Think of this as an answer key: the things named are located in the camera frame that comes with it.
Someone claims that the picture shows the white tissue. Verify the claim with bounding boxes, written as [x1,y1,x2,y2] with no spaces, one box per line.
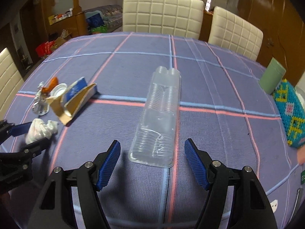
[25,118,58,145]

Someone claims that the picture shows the silver foil wrapper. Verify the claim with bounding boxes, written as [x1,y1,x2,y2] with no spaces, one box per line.
[32,82,50,116]

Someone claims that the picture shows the white plastic lid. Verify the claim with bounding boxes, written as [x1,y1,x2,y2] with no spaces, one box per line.
[50,83,67,97]

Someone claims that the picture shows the orange wrapper scrap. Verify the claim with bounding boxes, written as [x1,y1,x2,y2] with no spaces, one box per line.
[41,77,59,94]

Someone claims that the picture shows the torn blue cardboard box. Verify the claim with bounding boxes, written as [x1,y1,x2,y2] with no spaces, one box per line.
[47,77,97,126]

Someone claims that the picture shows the cream quilted chair left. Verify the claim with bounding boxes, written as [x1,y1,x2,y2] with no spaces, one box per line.
[0,48,24,120]

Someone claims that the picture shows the cream quilted chair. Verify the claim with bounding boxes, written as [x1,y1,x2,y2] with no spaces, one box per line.
[123,0,204,39]
[208,6,263,61]
[0,48,24,120]

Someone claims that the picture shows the colourful beaded tissue box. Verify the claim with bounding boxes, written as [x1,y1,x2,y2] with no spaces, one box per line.
[272,79,304,148]

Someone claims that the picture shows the cardboard boxes pile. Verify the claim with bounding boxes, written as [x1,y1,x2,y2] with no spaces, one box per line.
[50,30,72,52]

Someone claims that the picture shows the wooden divider cabinet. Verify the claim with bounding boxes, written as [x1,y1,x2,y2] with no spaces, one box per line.
[47,6,88,38]

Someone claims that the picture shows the purple plaid tablecloth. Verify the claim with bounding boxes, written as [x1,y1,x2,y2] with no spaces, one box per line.
[5,33,304,228]

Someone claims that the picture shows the green cylindrical canister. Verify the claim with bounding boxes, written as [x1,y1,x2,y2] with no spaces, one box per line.
[259,57,286,95]

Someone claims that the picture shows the grey sofa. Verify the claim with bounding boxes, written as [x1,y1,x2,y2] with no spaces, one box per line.
[84,5,123,33]

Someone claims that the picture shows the cream quilted chair right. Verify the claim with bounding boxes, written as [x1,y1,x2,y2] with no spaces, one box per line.
[208,6,263,61]

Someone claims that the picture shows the cream quilted chair centre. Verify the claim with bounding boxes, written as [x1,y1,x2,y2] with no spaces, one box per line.
[123,0,204,39]

